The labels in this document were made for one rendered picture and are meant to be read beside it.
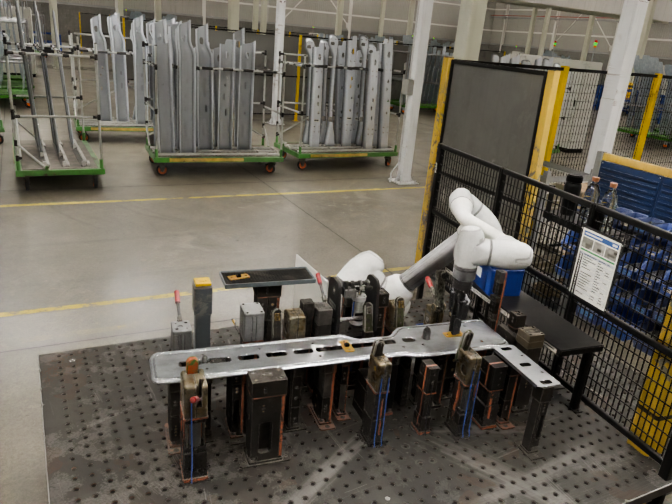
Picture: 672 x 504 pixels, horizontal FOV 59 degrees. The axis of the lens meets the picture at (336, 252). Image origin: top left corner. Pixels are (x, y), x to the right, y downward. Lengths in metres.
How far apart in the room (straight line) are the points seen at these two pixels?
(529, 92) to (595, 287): 2.19
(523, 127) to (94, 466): 3.51
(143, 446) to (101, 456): 0.14
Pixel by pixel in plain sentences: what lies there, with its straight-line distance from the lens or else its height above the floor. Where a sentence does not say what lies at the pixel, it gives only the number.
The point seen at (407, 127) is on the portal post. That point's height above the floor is 0.86.
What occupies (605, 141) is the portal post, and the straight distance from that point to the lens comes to 6.63.
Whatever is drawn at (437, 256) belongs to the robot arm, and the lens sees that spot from 2.91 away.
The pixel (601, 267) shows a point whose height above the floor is 1.32.
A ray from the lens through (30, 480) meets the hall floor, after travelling 3.33.
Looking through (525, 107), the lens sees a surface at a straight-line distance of 4.52.
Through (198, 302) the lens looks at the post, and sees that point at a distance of 2.36.
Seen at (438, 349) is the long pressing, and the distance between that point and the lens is 2.34.
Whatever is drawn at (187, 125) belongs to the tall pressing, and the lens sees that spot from 8.92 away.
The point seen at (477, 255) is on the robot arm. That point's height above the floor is 1.37.
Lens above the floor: 2.10
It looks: 20 degrees down
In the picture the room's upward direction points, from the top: 5 degrees clockwise
